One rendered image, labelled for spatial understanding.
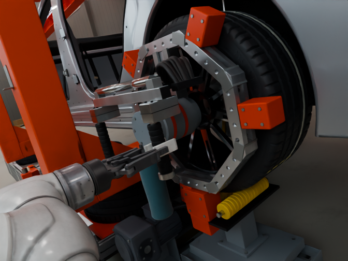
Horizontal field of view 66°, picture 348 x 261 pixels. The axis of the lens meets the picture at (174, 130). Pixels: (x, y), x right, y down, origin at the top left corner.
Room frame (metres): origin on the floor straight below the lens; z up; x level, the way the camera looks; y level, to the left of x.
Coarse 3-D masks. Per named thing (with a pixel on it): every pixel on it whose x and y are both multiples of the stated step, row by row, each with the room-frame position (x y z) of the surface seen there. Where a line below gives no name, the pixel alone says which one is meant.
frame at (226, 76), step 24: (144, 48) 0.99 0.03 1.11; (168, 48) 0.89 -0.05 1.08; (192, 48) 0.80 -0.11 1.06; (216, 48) 0.81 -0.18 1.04; (144, 72) 1.05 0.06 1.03; (216, 72) 0.75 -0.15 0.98; (240, 72) 0.73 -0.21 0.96; (240, 96) 0.74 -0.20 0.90; (240, 144) 0.71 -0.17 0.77; (240, 168) 0.79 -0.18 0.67; (216, 192) 0.83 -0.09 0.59
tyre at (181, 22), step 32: (160, 32) 1.04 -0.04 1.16; (224, 32) 0.81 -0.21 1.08; (256, 32) 0.84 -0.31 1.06; (256, 64) 0.74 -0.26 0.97; (288, 64) 0.80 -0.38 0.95; (256, 96) 0.75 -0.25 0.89; (288, 96) 0.75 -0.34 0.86; (288, 128) 0.76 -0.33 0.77; (256, 160) 0.78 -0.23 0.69; (224, 192) 0.93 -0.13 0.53
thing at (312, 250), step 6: (306, 246) 0.99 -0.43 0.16; (312, 246) 0.98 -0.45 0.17; (186, 252) 1.15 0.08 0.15; (192, 252) 1.15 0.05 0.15; (300, 252) 0.96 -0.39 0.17; (306, 252) 0.98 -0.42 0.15; (312, 252) 0.97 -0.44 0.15; (318, 252) 0.94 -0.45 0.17; (186, 258) 1.10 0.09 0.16; (192, 258) 1.11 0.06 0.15; (198, 258) 1.10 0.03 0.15; (300, 258) 0.93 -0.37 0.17; (306, 258) 0.91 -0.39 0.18; (312, 258) 0.92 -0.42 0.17; (318, 258) 0.93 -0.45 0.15
